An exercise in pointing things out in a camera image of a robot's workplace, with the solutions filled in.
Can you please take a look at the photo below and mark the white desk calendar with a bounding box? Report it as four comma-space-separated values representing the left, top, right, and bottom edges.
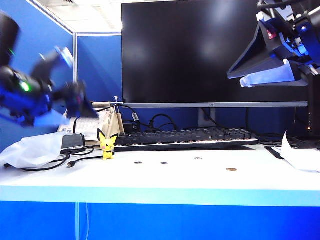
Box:
57, 116, 106, 141

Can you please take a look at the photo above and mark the yellow Pichu doll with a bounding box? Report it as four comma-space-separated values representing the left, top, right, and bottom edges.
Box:
96, 128, 120, 160

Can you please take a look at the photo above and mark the black computer case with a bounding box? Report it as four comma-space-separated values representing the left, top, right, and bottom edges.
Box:
306, 72, 320, 141

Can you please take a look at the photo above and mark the wooden hanger bar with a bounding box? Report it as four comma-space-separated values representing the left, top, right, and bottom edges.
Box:
91, 100, 125, 109

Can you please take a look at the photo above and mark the black computer monitor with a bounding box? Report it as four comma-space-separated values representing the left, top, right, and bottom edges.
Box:
121, 2, 309, 128

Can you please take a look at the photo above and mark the black computer cable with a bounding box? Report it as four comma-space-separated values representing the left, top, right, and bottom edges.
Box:
257, 133, 301, 147

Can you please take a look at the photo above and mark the black desk pad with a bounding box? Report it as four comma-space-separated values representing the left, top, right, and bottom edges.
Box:
264, 145, 285, 160

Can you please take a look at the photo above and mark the white paper with curled corner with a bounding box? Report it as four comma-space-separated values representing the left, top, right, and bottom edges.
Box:
279, 129, 320, 173

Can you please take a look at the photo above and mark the black power adapter box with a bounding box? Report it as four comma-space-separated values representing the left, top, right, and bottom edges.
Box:
61, 133, 86, 151

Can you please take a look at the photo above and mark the white plastic bag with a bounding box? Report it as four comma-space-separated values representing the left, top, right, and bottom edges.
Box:
0, 132, 67, 169

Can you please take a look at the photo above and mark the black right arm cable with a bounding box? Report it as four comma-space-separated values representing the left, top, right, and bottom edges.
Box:
256, 0, 311, 11

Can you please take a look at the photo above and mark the black coiled cable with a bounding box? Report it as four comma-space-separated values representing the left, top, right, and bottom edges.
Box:
149, 113, 180, 132

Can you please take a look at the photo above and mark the aluminium partition post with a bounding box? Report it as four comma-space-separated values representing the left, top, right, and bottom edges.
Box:
73, 31, 78, 85

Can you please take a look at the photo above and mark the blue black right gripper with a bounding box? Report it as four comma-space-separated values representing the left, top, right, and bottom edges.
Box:
226, 4, 320, 89

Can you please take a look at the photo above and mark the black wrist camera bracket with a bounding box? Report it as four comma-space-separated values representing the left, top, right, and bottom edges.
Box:
31, 51, 63, 83

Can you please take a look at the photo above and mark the thick black cable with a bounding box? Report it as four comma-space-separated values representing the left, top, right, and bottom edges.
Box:
3, 151, 71, 172

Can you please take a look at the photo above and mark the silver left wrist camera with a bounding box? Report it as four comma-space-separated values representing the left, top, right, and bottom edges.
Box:
53, 45, 75, 69

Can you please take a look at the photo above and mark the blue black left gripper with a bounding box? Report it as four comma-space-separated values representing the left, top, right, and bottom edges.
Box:
37, 80, 98, 128

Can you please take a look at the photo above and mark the black cable with ferrite bead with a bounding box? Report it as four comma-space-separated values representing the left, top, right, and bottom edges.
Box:
117, 103, 141, 132

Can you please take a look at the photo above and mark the black mechanical keyboard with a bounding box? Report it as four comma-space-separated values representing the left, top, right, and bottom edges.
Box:
113, 127, 260, 153

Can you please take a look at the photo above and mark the black USB cable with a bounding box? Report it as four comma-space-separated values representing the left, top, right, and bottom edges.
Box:
66, 154, 102, 168

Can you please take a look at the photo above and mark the white hanging cable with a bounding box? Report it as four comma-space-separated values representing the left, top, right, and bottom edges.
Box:
84, 202, 90, 240

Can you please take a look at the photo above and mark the black adapter cable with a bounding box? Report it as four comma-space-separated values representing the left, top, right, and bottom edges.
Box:
59, 146, 96, 157

